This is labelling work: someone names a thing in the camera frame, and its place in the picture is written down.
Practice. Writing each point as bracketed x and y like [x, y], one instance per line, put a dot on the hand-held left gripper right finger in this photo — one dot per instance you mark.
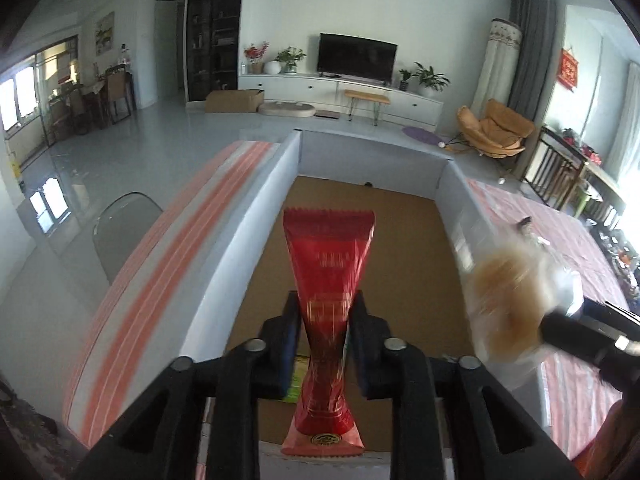
[361, 360]

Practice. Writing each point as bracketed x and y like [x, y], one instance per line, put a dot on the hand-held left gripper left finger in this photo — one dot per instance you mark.
[289, 355]

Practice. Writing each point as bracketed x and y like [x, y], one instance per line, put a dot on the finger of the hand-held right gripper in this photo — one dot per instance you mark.
[585, 347]
[612, 316]

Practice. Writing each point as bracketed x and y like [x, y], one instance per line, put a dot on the light green snack packet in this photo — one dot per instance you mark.
[301, 377]

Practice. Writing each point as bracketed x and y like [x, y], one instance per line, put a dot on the red snack packet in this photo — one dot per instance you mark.
[327, 270]

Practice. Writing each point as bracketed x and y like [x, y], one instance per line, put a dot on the clear bread packet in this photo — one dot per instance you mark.
[510, 290]

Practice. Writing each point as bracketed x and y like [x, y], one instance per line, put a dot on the white cardboard box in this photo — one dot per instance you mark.
[240, 240]

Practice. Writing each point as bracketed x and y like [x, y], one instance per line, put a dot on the person's right forearm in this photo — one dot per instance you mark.
[622, 440]

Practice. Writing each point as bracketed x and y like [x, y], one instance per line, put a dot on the wicker basket with small goods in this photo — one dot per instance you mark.
[627, 270]

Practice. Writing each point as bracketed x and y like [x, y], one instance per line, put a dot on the light green plastic stool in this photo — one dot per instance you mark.
[587, 200]

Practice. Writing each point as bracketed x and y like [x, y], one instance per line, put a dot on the striped pink grey tablecloth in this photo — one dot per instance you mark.
[150, 285]

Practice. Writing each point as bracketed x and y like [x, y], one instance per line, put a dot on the wooden slatted crib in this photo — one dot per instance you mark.
[555, 170]

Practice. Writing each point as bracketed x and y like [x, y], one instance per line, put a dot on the red and green clutter pile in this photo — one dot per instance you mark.
[582, 145]

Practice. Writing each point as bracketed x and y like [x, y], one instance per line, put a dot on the white sheer curtain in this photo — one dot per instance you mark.
[627, 120]

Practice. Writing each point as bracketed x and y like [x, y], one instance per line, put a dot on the orange lounge chair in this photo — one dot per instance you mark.
[495, 127]

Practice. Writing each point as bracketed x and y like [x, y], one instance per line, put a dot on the purple round mat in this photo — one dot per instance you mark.
[420, 136]

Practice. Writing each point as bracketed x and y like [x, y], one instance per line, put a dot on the dark flat floor scale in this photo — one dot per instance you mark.
[328, 115]

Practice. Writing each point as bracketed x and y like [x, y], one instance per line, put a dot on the white oval pet bed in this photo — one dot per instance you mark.
[285, 110]

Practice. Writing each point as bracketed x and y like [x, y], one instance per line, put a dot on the brown cardboard box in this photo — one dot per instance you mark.
[232, 101]

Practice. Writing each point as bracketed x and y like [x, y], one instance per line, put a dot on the wooden bench with metal legs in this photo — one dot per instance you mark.
[367, 96]

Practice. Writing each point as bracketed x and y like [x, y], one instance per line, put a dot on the white television cabinet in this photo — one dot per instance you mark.
[300, 87]

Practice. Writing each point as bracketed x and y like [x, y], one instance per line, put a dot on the covered standing air conditioner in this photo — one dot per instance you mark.
[497, 65]

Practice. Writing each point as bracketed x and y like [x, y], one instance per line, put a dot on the grey curtain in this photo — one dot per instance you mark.
[535, 50]

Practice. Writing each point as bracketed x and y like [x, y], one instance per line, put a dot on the small potted green plant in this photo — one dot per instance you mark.
[405, 80]

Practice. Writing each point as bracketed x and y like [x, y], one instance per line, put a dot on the round white vase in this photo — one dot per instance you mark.
[273, 68]

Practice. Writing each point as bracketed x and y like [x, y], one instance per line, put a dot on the large potted green plant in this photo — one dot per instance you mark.
[430, 77]

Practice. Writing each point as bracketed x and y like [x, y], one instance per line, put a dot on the green plant in glass vase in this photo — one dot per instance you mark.
[291, 57]

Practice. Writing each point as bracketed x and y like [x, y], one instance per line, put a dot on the red flowers in vase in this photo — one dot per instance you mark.
[256, 55]

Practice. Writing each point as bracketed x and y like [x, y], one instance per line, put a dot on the black television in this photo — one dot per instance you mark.
[357, 57]

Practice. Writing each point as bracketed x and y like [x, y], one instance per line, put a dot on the wooden dining chair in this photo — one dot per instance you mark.
[119, 90]

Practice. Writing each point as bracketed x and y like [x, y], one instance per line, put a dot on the yellow floor sign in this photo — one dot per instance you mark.
[17, 172]

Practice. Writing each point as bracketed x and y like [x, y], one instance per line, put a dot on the white door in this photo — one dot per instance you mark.
[165, 50]

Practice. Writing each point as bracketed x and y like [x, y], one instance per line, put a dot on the dining table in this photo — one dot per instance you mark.
[90, 92]

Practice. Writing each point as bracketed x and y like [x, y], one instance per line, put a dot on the black display cabinet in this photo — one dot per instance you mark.
[215, 30]

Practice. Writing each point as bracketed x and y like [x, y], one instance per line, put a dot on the glass balcony door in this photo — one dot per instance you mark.
[35, 95]

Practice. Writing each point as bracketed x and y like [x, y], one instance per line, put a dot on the red wall hanging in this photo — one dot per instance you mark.
[569, 70]

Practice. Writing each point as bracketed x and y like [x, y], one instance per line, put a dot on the framed wall painting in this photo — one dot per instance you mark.
[105, 32]

